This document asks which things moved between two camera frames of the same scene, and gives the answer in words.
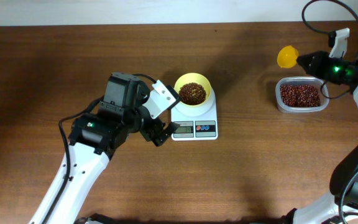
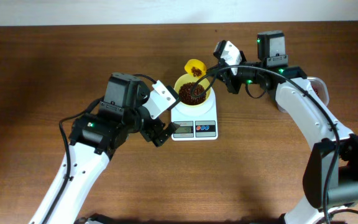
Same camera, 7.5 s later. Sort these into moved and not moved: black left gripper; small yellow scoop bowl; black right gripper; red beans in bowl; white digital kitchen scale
Moved: small yellow scoop bowl; black right gripper
Not moved: black left gripper; white digital kitchen scale; red beans in bowl
